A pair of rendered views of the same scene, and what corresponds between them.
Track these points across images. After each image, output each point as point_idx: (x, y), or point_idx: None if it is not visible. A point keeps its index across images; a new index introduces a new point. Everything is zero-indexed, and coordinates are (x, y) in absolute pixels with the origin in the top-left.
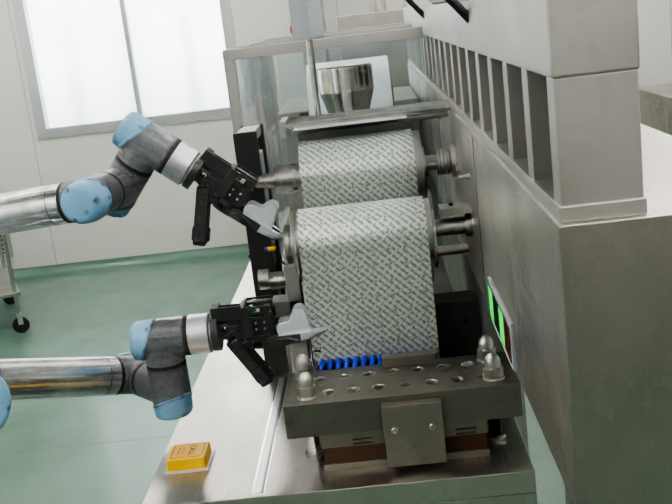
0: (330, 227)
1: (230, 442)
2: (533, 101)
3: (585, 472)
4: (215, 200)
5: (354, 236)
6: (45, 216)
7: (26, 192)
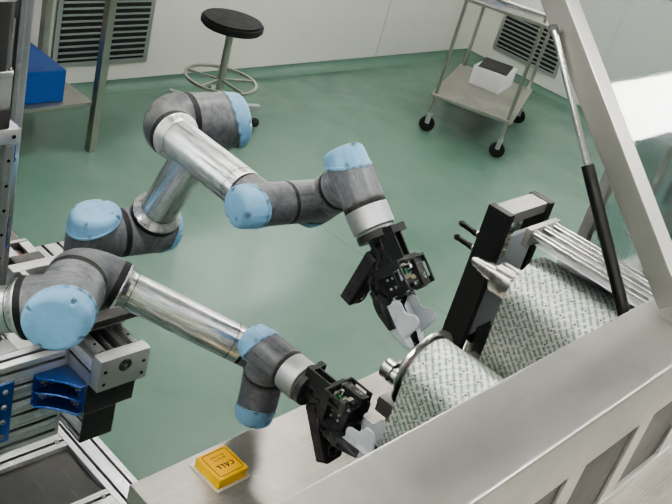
0: (440, 385)
1: (271, 479)
2: None
3: None
4: (372, 276)
5: None
6: (220, 194)
7: (222, 161)
